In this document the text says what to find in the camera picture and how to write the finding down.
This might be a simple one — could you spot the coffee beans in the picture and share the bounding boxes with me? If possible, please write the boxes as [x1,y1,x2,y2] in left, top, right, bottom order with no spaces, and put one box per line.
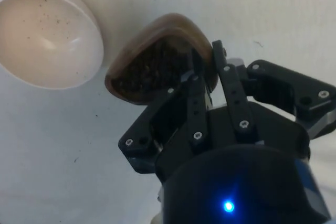
[110,37,194,98]

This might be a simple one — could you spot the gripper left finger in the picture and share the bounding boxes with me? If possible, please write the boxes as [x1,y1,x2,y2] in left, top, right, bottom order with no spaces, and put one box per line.
[118,47,212,174]

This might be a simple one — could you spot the white bowl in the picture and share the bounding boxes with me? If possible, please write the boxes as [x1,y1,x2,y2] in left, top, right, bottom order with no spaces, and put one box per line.
[0,0,104,90]

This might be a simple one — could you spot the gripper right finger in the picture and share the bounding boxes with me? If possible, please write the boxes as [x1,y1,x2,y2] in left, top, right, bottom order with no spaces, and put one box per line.
[211,40,336,143]

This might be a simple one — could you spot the brown cup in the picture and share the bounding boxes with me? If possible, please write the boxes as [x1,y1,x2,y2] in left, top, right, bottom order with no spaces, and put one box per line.
[104,13,219,106]

